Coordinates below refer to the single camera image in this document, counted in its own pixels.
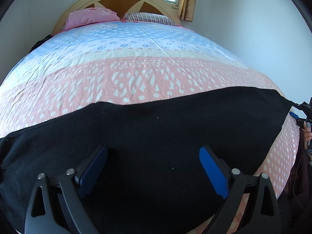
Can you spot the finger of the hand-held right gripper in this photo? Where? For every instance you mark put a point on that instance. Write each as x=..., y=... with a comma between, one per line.
x=293, y=115
x=299, y=106

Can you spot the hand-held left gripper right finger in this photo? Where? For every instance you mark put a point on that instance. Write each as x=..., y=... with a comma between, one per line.
x=213, y=173

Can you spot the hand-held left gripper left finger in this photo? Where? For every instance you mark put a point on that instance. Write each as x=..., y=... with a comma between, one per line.
x=93, y=168

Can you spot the black pants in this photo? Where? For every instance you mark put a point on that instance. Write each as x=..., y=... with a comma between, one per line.
x=156, y=139

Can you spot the person's right hand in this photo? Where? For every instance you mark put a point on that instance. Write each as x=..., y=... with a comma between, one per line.
x=306, y=136

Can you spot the person's dark clothing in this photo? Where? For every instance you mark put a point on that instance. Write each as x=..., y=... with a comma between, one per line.
x=296, y=199

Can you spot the pink and blue dotted bedsheet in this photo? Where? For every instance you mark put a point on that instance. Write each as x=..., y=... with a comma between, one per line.
x=146, y=53

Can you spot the dark cloth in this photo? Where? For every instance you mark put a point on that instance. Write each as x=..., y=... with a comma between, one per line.
x=40, y=42

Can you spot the pink pillow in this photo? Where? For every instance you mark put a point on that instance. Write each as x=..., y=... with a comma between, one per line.
x=91, y=17

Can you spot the yellow curtain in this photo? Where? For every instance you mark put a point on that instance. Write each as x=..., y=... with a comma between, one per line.
x=188, y=0

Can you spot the striped pillow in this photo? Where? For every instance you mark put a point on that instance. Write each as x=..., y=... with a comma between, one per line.
x=151, y=18

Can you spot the cream arched wooden headboard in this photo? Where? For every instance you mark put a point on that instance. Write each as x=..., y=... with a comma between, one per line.
x=117, y=4

